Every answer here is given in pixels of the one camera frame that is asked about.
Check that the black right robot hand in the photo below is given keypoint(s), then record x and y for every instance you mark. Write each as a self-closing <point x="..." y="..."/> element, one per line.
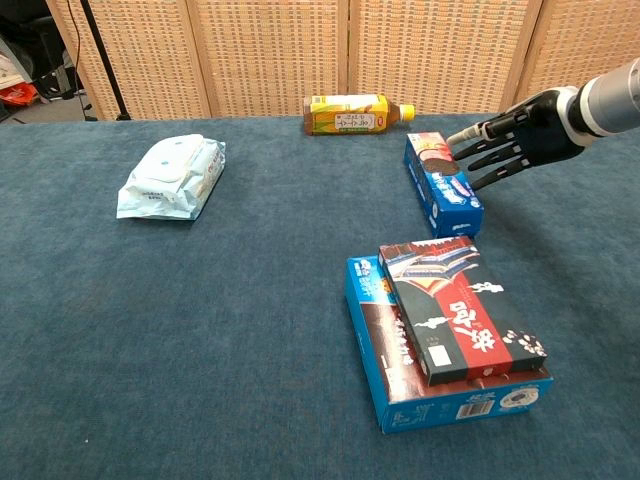
<point x="540" y="132"/>

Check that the blue and pink cookie box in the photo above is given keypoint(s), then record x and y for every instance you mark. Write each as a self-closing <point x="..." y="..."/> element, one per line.
<point x="445" y="185"/>

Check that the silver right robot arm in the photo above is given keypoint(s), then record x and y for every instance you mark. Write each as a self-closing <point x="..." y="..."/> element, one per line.
<point x="607" y="100"/>

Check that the black and red flat box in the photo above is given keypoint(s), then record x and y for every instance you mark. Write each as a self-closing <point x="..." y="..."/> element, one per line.
<point x="460" y="310"/>

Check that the large blue cookie box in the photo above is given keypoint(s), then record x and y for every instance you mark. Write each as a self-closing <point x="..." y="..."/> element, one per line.
<point x="385" y="360"/>

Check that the yellow label tea bottle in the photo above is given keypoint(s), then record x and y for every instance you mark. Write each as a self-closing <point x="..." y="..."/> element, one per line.
<point x="350" y="115"/>

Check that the woven wooden folding screen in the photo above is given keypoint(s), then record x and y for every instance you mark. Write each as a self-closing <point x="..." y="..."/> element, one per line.
<point x="310" y="50"/>

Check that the light blue wet wipes pack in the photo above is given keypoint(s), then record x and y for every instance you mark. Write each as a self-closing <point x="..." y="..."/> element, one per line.
<point x="172" y="177"/>

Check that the black tripod stand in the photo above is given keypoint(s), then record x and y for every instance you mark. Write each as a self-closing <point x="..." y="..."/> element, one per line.
<point x="102" y="55"/>

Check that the red plastic bag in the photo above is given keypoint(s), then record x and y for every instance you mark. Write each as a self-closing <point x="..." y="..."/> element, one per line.
<point x="20" y="94"/>

